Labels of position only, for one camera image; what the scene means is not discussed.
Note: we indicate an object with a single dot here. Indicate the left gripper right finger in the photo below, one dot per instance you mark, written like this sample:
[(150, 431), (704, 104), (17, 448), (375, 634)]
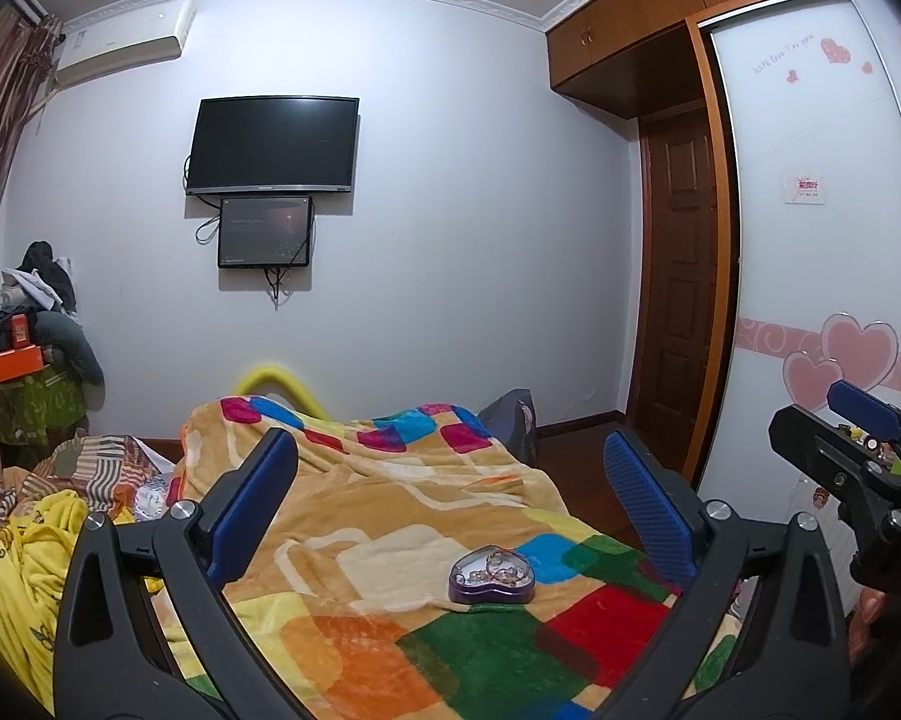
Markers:
[(790, 659)]

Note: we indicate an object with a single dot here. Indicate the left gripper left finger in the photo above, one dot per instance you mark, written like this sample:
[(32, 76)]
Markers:
[(111, 656)]

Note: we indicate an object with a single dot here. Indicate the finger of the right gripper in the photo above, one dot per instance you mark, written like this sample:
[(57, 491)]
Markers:
[(832, 459), (873, 416)]

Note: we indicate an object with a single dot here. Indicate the yellow cloth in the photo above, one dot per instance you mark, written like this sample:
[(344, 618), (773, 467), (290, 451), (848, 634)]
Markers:
[(35, 552)]

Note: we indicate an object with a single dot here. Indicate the striped cloth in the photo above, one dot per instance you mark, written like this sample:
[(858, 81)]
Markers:
[(104, 471)]

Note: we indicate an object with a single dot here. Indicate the brown wooden door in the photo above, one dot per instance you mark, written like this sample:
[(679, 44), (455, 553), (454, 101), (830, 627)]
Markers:
[(677, 282)]

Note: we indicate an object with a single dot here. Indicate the purple heart-shaped tin box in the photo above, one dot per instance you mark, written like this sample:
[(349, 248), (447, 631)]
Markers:
[(491, 575)]

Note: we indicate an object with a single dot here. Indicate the pile of clothes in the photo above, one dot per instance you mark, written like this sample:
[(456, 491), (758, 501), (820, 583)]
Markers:
[(38, 305)]

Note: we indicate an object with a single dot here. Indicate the colourful patchwork fleece blanket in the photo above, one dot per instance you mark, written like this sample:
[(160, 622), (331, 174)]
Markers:
[(347, 594)]

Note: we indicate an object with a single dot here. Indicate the orange box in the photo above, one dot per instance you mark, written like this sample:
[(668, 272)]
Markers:
[(20, 362)]

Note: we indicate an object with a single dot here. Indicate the white wardrobe sliding door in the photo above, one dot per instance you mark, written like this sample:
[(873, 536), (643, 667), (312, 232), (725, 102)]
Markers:
[(813, 91)]

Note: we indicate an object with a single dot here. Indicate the yellow foam tube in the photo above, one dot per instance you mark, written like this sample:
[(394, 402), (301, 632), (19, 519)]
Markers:
[(293, 388)]

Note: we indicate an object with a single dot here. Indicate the grey backpack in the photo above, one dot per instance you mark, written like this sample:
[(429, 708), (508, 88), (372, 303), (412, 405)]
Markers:
[(512, 419)]

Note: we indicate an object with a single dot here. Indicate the white air conditioner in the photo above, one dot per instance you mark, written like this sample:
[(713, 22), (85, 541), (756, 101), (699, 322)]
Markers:
[(128, 40)]

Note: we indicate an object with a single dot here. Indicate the small black wall monitor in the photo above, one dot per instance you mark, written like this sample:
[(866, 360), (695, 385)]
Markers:
[(264, 232)]

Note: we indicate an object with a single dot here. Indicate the black wall television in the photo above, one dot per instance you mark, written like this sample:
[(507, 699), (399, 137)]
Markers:
[(253, 144)]

